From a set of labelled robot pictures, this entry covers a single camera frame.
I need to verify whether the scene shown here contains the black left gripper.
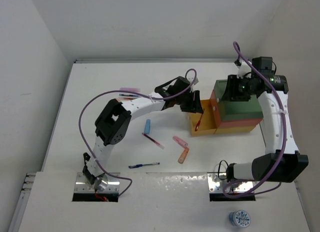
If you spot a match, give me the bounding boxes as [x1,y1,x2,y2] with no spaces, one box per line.
[175,89,203,113]

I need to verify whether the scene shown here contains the yellow drawer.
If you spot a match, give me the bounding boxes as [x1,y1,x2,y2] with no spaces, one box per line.
[187,99,217,137]

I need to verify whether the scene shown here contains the magenta gel pen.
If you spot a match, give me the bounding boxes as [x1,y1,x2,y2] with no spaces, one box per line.
[142,133,165,150]

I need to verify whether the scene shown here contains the purple highlighter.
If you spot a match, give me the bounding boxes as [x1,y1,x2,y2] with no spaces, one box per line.
[120,87,141,93]

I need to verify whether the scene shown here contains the red gel pen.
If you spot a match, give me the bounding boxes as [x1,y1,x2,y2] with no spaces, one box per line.
[117,97,137,101]

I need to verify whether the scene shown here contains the blue ballpoint pen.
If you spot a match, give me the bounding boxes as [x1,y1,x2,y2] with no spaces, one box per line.
[128,162,160,169]

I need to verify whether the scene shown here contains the red pen with clip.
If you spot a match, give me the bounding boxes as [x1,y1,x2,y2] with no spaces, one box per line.
[194,110,205,132]

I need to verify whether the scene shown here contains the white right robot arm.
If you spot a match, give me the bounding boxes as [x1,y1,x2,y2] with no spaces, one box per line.
[222,75,309,183]

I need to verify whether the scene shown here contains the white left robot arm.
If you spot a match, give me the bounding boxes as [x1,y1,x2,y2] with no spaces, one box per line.
[82,76,203,186]

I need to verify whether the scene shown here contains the stacked drawer cabinet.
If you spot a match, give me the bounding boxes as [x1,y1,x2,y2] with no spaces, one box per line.
[210,80,263,134]

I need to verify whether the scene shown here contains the pink highlighter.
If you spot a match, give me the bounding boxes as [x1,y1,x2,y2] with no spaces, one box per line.
[172,136,188,148]

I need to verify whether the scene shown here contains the orange highlighter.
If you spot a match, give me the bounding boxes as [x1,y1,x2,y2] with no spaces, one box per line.
[178,148,189,164]

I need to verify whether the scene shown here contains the blue patterned tape roll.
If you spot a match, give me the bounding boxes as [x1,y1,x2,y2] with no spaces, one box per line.
[229,210,251,228]

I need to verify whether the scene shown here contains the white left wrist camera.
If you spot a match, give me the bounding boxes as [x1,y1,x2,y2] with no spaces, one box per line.
[187,77,199,85]

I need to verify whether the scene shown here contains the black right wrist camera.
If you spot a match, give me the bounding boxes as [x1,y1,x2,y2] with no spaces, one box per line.
[251,56,273,73]

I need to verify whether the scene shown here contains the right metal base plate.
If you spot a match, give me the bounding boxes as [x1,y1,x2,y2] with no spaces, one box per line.
[207,173,254,194]

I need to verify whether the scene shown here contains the metal base plate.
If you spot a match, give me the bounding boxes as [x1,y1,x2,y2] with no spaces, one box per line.
[207,173,254,194]
[73,173,120,194]

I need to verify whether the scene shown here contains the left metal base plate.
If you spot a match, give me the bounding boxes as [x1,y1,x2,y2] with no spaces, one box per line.
[73,173,120,194]

